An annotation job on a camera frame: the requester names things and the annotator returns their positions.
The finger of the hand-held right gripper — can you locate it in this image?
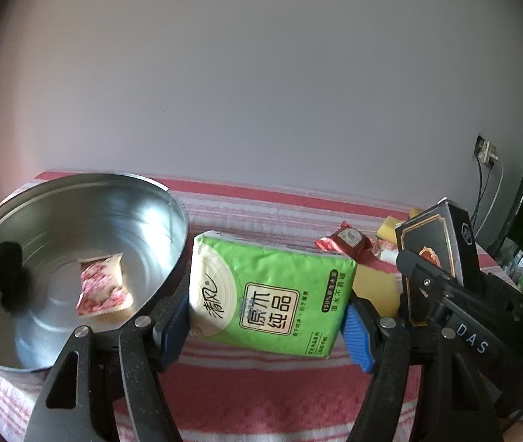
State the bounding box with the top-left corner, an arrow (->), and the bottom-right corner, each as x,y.
396,248 -> 464,333
477,273 -> 523,329

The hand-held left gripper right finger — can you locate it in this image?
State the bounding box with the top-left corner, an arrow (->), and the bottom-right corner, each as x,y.
341,295 -> 506,442

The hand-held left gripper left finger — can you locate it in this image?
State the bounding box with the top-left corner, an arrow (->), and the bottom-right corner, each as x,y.
24,280 -> 193,442

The black box with gold trim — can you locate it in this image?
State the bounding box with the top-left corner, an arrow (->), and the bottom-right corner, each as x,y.
395,198 -> 481,329

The green tissue pack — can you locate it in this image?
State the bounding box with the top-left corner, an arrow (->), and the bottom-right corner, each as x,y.
189,231 -> 358,360

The round metal bowl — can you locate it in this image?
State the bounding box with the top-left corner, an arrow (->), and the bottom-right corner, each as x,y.
0,172 -> 192,373

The white and green snack packet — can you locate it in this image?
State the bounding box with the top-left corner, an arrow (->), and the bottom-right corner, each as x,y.
371,238 -> 400,264

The pink patterned snack packet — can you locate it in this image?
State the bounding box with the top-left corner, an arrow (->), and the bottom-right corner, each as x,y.
76,252 -> 134,317

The red foil snack packet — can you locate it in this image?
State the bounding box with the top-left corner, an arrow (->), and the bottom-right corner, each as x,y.
315,222 -> 373,261

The red striped tablecloth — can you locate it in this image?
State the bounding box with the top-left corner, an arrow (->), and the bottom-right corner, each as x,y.
0,171 -> 523,442

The wall socket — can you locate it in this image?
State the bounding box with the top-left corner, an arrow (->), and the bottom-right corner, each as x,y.
474,135 -> 498,165

